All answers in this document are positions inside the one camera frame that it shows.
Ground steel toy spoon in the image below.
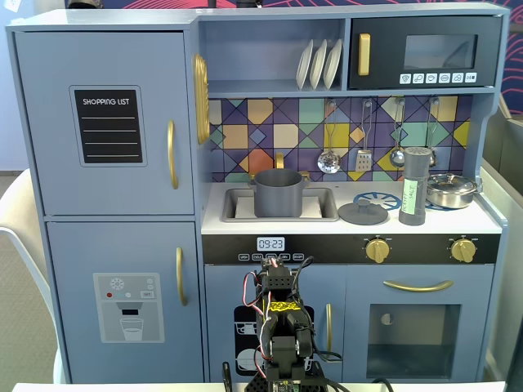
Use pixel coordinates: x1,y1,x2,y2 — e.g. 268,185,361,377
424,97,440,167

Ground cabinet door with dishwasher print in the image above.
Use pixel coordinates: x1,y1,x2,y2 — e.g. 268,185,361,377
203,265,346,383

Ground steel toy skimmer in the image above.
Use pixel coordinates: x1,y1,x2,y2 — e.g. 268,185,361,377
317,100,342,175

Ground freezer door with dispenser print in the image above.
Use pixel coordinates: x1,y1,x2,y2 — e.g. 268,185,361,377
46,221,204,384

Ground steel toy ladle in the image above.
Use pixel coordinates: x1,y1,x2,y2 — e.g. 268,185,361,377
389,97,406,168

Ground black toy microwave door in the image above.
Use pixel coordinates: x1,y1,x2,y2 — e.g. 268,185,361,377
349,16,503,90

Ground gray plastic pot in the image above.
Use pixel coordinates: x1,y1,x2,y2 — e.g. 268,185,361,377
248,169,311,219

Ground white toy plate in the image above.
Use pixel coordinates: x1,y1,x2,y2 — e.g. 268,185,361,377
309,39,329,90
296,39,315,91
323,38,343,90

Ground blue oven door with window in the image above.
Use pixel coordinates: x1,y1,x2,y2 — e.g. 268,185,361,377
345,265,495,383

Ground steel toy pot with lid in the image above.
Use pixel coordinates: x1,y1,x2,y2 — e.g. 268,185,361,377
426,173,483,209

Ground gold toy faucet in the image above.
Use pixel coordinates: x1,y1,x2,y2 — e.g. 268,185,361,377
248,151,311,181

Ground steel toy spatula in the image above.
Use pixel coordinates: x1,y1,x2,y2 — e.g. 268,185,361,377
354,100,373,172

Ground gold stove knob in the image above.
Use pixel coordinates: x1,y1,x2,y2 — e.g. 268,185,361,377
364,238,391,264
450,238,476,264

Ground gray toy sink basin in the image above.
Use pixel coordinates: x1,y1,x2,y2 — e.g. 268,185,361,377
221,186,339,224

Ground gray salt shaker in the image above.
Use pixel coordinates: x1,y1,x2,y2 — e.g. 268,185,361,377
399,146,431,226

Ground blue wooden toy kitchen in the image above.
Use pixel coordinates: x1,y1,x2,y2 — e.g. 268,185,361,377
6,6,512,385

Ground gray pot lid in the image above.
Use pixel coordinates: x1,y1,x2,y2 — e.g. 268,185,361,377
337,198,389,225

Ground red black robot base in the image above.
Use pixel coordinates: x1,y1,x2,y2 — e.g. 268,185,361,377
244,359,329,392

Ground white chair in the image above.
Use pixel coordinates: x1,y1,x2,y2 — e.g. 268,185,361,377
0,169,69,385

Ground fridge door with shopping list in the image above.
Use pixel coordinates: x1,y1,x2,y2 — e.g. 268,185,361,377
14,31,195,216

